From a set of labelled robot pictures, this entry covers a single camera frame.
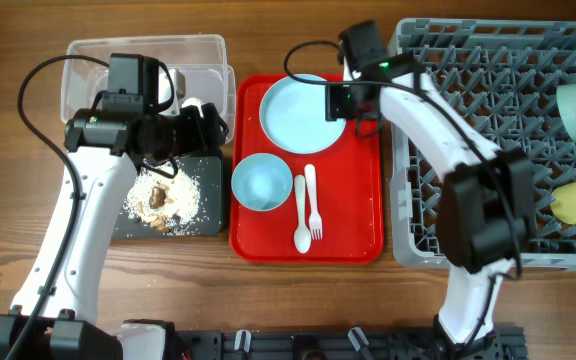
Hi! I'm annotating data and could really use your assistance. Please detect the white napkin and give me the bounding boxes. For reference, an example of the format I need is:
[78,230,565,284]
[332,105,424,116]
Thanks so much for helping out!
[181,97,204,108]

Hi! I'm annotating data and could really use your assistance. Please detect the rice and food scraps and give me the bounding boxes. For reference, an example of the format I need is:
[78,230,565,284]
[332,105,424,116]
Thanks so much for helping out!
[122,170,201,236]

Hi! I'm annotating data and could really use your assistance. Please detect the light blue bowl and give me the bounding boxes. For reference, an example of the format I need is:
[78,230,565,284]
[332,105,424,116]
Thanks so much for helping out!
[231,153,293,212]

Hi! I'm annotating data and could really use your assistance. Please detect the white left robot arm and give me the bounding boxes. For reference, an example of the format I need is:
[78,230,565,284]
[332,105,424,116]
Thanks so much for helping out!
[0,53,229,359]

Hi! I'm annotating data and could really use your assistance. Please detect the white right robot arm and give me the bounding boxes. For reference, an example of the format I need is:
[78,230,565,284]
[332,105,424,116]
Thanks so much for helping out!
[325,20,536,359]

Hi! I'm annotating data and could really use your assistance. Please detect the black food waste tray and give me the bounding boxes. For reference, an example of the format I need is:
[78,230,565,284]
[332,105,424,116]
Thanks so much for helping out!
[112,156,224,240]

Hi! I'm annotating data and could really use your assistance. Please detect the clear plastic waste bin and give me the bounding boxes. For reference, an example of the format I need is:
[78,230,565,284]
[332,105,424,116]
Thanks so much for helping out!
[60,34,236,143]

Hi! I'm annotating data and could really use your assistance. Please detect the grey dishwasher rack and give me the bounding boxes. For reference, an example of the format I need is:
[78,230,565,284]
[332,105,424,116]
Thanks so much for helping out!
[388,18,576,271]

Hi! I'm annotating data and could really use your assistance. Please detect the light blue plate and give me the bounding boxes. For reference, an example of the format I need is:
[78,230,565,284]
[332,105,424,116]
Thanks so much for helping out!
[259,77,346,155]

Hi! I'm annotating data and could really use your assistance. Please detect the red serving tray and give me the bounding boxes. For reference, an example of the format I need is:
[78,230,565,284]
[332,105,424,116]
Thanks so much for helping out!
[229,74,384,265]

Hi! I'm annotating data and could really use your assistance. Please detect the white plastic fork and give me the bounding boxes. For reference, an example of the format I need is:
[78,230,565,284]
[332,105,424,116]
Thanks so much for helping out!
[304,164,323,240]

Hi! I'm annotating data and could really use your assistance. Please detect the white plastic spoon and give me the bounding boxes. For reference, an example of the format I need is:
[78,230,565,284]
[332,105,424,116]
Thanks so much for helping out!
[294,175,312,254]

